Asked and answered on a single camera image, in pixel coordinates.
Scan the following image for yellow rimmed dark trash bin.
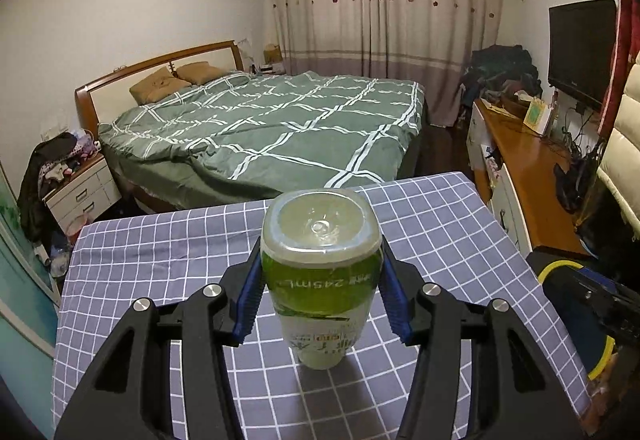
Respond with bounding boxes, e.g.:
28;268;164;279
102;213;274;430
526;247;615;380

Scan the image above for brown pillow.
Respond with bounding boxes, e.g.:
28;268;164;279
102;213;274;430
129;67;192;105
175;62;230;85

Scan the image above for pink striped curtain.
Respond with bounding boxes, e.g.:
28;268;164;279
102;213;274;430
271;0;502;127

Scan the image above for green framed picture box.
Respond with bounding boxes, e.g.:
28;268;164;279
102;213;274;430
523;97;552;137

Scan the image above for white bedside drawer cabinet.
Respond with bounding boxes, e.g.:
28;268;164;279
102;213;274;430
44;153;122;233

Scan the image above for pile of dark clothes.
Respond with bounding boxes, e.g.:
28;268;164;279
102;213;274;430
459;44;542;107

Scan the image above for black jacket on cabinet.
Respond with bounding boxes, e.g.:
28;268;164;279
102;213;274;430
16;131;79;243

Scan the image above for wooden bed headboard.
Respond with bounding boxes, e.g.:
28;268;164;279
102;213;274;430
74;40;244;137

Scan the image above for black flat television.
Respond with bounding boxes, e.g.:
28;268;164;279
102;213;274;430
548;0;617;111

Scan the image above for cream puffer jacket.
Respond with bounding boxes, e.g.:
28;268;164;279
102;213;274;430
597;58;640;235

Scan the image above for green plaid bed duvet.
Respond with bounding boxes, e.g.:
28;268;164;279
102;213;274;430
99;71;428;210

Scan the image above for green label plastic bottle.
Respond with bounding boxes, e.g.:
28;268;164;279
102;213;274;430
260;189;383;370

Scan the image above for black bag on dresser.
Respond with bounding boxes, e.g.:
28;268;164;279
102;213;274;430
553;141;602;215

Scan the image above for wooden top white dresser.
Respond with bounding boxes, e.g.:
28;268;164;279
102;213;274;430
466;100;586;257

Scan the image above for purple checked tablecloth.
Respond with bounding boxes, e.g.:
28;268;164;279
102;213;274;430
53;172;589;439

